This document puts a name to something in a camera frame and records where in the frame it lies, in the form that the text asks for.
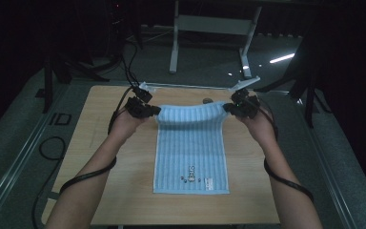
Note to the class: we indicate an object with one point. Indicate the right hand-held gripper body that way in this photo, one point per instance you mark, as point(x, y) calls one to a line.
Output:
point(247, 103)

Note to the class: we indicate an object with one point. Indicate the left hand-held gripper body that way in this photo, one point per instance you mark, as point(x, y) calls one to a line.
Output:
point(138, 106)

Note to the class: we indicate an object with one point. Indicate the blue striped towel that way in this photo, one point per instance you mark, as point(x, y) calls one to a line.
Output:
point(190, 149)

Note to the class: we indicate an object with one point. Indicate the person's left hand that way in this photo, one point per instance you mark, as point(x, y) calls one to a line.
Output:
point(125, 125)

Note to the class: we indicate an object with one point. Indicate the person's right hand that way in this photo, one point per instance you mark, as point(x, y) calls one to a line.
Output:
point(260, 127)

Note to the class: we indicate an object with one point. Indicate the black metal stand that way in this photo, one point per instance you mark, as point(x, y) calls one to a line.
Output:
point(60, 70)
point(308, 86)

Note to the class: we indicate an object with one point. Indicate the dark equipment tower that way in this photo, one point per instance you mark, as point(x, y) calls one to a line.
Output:
point(116, 28)

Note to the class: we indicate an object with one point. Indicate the white metal table frame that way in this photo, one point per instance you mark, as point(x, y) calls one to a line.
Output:
point(214, 24)

